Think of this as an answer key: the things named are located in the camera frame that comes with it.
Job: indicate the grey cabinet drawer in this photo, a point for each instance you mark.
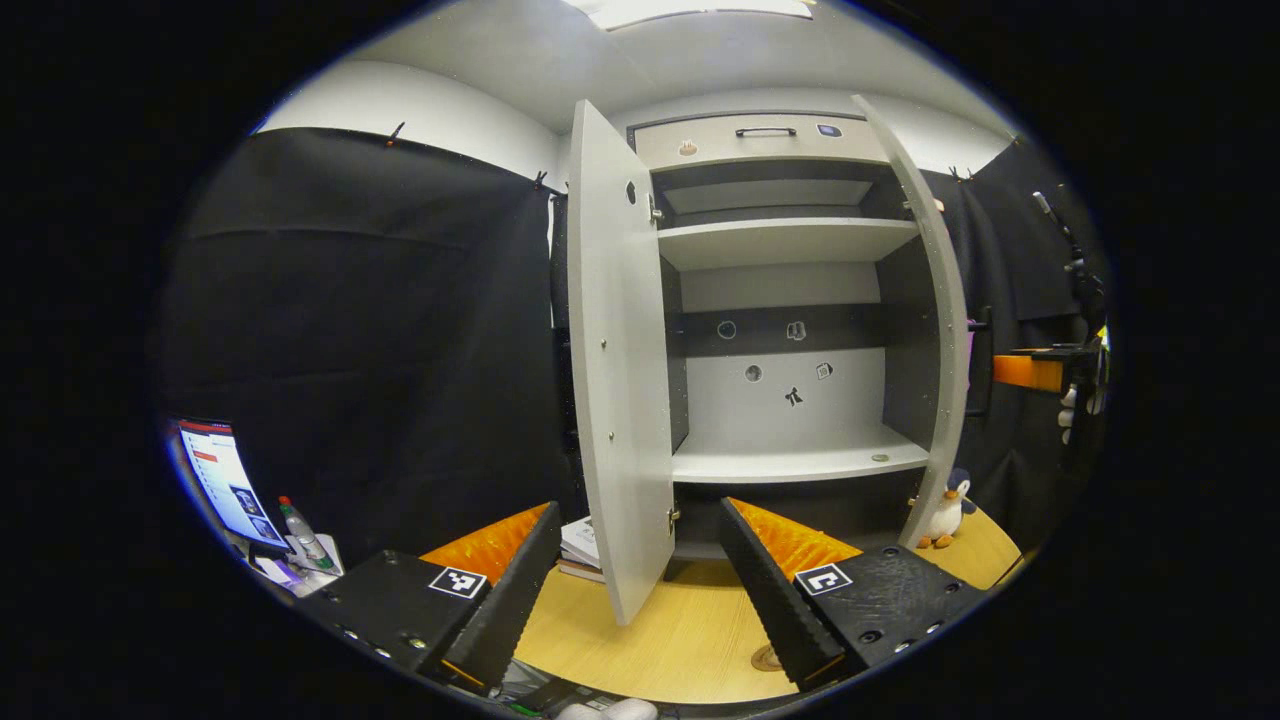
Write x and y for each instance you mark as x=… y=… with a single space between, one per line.
x=770 y=145

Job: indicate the penguin plush toy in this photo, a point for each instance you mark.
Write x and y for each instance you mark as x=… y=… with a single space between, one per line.
x=945 y=510

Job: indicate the black backdrop cloth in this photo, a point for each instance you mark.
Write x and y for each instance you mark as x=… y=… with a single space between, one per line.
x=380 y=330

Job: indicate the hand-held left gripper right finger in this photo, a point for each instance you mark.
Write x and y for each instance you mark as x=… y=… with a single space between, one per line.
x=770 y=590

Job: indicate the grey cabinet door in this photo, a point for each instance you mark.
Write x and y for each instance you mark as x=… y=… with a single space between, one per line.
x=945 y=330
x=620 y=380

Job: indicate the computer monitor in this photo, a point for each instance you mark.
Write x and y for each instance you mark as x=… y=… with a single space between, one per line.
x=230 y=480

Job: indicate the large ceiling light panel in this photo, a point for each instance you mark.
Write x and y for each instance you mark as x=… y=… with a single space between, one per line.
x=700 y=10

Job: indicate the round cork coaster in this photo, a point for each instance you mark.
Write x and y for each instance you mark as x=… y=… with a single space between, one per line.
x=765 y=658

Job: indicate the stack of books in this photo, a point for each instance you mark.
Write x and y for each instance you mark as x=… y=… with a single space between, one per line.
x=582 y=548

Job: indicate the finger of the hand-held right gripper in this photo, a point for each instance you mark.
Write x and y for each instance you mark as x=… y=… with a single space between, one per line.
x=1025 y=371

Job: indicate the red capped plastic bottle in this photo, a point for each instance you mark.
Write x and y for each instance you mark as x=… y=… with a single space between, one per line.
x=305 y=535

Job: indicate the grey cabinet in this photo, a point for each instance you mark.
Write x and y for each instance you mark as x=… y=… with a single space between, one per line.
x=790 y=245

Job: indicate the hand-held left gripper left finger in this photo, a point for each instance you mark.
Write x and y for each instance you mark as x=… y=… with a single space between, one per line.
x=510 y=590

